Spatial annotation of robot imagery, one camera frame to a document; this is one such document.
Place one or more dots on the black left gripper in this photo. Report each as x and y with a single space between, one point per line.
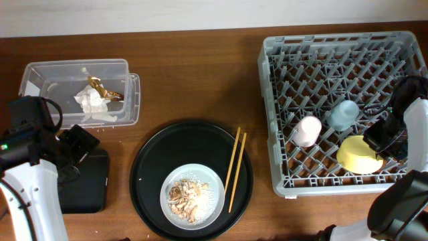
81 140

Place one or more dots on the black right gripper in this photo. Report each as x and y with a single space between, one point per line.
370 138

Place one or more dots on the yellow bowl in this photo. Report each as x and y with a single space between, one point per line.
356 156

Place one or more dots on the white tissue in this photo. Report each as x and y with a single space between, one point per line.
93 105

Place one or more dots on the light blue cup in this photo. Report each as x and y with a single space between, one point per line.
343 115

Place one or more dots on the gold snack wrapper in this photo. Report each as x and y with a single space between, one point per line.
95 83

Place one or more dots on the pink cup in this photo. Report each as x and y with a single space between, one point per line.
308 130

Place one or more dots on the wooden chopstick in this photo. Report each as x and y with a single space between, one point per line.
237 172
232 158

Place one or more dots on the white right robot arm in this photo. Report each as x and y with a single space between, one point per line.
399 212

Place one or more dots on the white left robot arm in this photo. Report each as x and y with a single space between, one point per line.
36 156

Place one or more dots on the clear plastic waste bin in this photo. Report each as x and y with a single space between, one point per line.
61 81

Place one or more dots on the grey dishwasher rack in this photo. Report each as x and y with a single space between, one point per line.
308 75

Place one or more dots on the black square bin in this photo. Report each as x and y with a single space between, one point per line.
87 194

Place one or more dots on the round black tray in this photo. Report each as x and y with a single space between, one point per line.
181 143

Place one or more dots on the grey plate with food scraps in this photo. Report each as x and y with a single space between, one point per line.
192 197

